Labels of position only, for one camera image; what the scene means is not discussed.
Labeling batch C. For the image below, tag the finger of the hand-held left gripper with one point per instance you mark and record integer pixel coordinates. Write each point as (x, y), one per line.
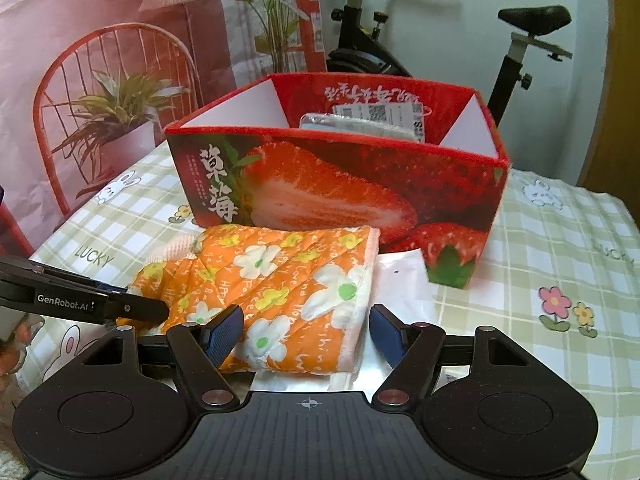
(140, 310)

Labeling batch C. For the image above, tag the white fluffy rug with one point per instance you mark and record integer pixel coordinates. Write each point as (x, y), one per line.
(10, 460)

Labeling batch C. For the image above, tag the red strawberry-print cardboard box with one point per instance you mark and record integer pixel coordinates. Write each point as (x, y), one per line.
(350, 195)

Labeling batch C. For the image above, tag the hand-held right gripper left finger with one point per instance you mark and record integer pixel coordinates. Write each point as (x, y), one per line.
(222, 335)

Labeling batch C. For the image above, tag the orange floral quilted cloth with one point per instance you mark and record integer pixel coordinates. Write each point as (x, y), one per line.
(280, 270)

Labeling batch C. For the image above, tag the wooden door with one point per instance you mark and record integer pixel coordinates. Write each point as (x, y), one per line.
(620, 110)

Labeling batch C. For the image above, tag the checked rabbit-print bedsheet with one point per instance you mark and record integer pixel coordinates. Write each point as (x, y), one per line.
(550, 240)

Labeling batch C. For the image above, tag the black exercise bike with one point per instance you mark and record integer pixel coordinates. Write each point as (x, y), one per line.
(360, 55)

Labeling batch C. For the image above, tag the person's left hand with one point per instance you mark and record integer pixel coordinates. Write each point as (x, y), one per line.
(12, 350)

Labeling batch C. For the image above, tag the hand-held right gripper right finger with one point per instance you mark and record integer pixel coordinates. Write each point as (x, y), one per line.
(385, 335)

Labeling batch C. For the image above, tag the printed red backdrop cloth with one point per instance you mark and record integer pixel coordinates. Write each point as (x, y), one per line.
(100, 10)

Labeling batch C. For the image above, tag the clear plastic packet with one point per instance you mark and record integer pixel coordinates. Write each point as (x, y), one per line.
(350, 125)

